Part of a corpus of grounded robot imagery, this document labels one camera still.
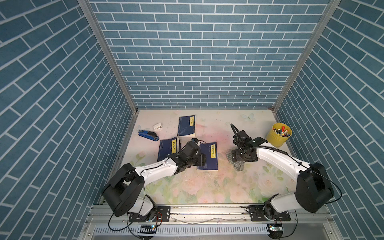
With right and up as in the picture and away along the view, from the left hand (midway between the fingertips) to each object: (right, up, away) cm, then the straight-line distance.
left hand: (206, 159), depth 86 cm
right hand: (+21, 0, +1) cm, 21 cm away
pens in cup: (+49, +15, +8) cm, 52 cm away
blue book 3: (+3, +3, +10) cm, 11 cm away
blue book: (-13, +19, +23) cm, 32 cm away
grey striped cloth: (+19, -4, +2) cm, 20 cm away
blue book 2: (-24, +6, +9) cm, 27 cm away
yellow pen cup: (+42, +10, +4) cm, 44 cm away
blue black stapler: (-39, +13, +16) cm, 44 cm away
